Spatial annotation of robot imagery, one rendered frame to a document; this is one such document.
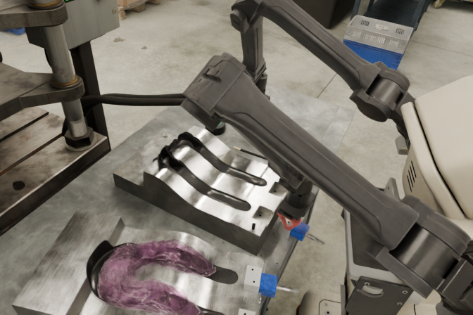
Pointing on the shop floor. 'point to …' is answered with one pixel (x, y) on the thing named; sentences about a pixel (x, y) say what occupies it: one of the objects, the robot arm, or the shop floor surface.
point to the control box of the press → (78, 17)
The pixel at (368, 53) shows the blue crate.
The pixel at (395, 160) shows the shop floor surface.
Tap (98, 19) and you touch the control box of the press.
